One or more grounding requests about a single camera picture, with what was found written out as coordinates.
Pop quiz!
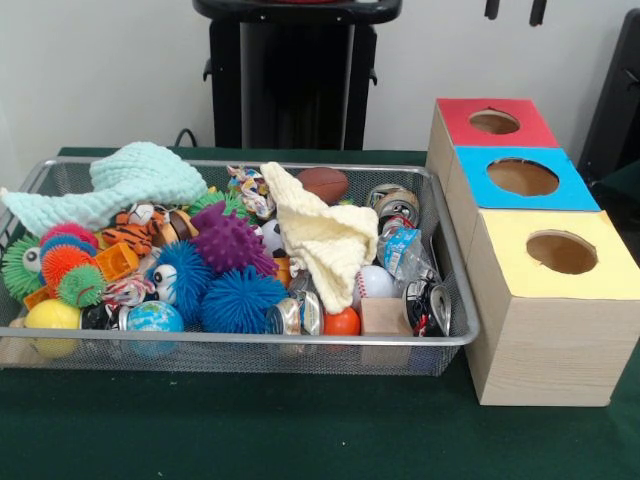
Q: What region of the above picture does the shallow wire mesh bin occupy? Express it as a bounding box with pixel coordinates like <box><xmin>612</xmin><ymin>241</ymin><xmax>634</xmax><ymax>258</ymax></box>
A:
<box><xmin>0</xmin><ymin>156</ymin><xmax>481</xmax><ymax>377</ymax></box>

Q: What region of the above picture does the mint green knitted cloth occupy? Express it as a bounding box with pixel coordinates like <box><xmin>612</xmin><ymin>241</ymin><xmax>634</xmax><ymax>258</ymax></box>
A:
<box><xmin>0</xmin><ymin>140</ymin><xmax>209</xmax><ymax>236</ymax></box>

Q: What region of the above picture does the dark green tablecloth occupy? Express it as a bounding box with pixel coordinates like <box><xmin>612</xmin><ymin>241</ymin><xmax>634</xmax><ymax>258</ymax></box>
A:
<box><xmin>589</xmin><ymin>159</ymin><xmax>640</xmax><ymax>226</ymax></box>
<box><xmin>0</xmin><ymin>145</ymin><xmax>640</xmax><ymax>480</ymax></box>

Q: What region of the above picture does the purple spiky toy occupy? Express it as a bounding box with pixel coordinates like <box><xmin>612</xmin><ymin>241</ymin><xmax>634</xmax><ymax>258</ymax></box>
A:
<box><xmin>189</xmin><ymin>202</ymin><xmax>279</xmax><ymax>276</ymax></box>

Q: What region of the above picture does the yellow ball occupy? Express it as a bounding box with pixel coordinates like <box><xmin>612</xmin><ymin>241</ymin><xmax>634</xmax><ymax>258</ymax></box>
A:
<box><xmin>23</xmin><ymin>298</ymin><xmax>84</xmax><ymax>359</ymax></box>

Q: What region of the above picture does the wooden box with three holes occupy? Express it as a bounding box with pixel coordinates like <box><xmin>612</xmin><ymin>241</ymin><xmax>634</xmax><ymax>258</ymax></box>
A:
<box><xmin>425</xmin><ymin>97</ymin><xmax>640</xmax><ymax>407</ymax></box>

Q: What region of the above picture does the blue spiky toy with eyes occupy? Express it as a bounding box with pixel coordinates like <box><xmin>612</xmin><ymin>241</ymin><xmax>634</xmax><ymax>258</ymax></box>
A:
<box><xmin>149</xmin><ymin>242</ymin><xmax>216</xmax><ymax>321</ymax></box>

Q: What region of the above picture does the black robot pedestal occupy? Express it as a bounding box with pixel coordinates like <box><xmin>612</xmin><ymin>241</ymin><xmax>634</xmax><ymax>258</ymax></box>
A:
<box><xmin>192</xmin><ymin>0</ymin><xmax>409</xmax><ymax>150</ymax></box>

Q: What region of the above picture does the tiger plush toy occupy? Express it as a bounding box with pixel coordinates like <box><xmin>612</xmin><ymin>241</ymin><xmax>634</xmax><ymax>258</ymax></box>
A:
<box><xmin>102</xmin><ymin>199</ymin><xmax>166</xmax><ymax>259</ymax></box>

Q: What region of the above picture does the blue spiky ball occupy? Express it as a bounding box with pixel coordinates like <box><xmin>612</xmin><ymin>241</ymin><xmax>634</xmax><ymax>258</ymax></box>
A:
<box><xmin>199</xmin><ymin>277</ymin><xmax>290</xmax><ymax>335</ymax></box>

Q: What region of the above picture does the black cable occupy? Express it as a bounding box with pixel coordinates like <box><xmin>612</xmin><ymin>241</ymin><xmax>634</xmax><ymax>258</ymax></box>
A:
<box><xmin>172</xmin><ymin>127</ymin><xmax>217</xmax><ymax>149</ymax></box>

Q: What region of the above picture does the globe print ball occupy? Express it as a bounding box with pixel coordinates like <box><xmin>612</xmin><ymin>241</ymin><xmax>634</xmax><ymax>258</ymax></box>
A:
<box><xmin>125</xmin><ymin>300</ymin><xmax>185</xmax><ymax>357</ymax></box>

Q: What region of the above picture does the orange ball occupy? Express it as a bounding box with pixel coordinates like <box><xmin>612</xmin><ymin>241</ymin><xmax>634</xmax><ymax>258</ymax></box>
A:
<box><xmin>322</xmin><ymin>305</ymin><xmax>362</xmax><ymax>337</ymax></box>

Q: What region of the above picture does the brown toy football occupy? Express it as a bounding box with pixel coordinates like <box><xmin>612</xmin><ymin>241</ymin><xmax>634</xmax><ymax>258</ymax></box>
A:
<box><xmin>295</xmin><ymin>166</ymin><xmax>349</xmax><ymax>204</ymax></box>

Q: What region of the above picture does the black upright panel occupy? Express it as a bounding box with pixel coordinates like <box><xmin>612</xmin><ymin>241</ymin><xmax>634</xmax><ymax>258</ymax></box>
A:
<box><xmin>577</xmin><ymin>7</ymin><xmax>640</xmax><ymax>174</ymax></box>

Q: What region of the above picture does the cream knitted cloth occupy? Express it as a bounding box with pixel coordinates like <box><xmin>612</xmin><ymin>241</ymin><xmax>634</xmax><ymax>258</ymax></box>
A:
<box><xmin>259</xmin><ymin>160</ymin><xmax>380</xmax><ymax>315</ymax></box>

